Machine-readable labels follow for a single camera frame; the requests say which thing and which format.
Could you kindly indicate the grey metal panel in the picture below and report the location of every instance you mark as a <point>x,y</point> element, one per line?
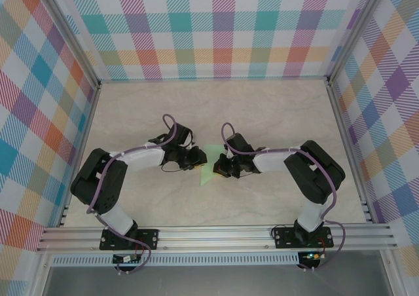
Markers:
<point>212,283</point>

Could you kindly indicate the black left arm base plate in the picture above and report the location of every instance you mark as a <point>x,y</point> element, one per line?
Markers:
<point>147,238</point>

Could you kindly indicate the aluminium table end rail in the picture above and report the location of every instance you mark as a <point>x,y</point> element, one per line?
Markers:
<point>212,79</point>

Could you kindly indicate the small circuit board green light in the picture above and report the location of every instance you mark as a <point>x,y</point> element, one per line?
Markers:
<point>311,256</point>

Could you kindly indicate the long aluminium mounting rail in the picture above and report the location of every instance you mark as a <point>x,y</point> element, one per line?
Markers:
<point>212,238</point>

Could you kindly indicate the light green paper sheet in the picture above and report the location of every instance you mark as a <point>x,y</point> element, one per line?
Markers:
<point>206,175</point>

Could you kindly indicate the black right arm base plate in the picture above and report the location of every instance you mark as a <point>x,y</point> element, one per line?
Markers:
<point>284,238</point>

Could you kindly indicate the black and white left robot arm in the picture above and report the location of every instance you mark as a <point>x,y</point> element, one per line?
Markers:
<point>95,184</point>

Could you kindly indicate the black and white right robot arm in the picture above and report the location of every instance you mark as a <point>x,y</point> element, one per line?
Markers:
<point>314,175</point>

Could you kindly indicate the aluminium frame post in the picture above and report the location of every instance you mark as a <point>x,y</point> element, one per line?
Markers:
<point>343,34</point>
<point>75,34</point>

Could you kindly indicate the aluminium table side rail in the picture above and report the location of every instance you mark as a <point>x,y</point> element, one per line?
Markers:
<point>351,152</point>
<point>79,152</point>

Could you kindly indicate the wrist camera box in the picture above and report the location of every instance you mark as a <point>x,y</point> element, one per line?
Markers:
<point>239,143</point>
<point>183,134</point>

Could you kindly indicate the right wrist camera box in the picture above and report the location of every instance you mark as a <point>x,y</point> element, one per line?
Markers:
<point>239,143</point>

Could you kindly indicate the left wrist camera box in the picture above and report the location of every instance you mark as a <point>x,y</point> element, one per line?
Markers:
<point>183,134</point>

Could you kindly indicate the short aluminium frame bar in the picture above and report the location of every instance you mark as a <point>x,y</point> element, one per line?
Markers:
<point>391,276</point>
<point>41,276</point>

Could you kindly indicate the small black circuit board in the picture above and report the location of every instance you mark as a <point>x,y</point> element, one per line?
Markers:
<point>126,259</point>

